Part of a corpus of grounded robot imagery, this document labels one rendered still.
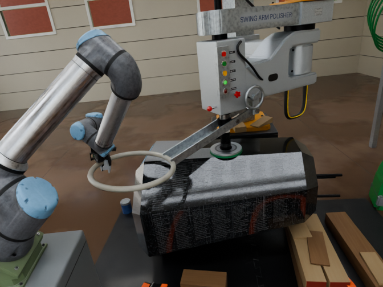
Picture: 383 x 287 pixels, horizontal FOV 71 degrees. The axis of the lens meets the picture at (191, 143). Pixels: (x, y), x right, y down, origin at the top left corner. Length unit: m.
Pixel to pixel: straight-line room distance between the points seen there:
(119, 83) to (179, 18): 6.86
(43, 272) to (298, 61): 1.86
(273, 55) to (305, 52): 0.29
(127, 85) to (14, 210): 0.58
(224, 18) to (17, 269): 1.45
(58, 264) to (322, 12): 2.02
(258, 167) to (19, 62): 8.01
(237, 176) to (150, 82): 6.49
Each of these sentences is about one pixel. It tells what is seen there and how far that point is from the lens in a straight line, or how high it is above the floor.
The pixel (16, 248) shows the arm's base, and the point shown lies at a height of 1.00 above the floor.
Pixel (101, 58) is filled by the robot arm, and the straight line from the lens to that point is 1.04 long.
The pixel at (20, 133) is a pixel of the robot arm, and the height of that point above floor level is 1.39.
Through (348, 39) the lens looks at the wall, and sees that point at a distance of 9.09.
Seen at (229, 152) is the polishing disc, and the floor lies 0.90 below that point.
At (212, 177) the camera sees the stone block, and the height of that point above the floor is 0.77.
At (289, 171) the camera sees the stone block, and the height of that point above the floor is 0.78.
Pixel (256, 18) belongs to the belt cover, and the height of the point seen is 1.68.
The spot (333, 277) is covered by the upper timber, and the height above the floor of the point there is 0.24.
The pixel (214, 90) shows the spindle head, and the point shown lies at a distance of 1.61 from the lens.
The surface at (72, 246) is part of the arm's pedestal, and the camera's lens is 1.35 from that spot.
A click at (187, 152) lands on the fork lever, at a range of 1.62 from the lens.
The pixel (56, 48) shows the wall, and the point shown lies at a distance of 8.55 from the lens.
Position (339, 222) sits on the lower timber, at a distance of 2.54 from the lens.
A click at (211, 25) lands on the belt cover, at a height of 1.67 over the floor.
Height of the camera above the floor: 1.66
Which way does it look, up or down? 23 degrees down
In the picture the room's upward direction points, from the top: 6 degrees counter-clockwise
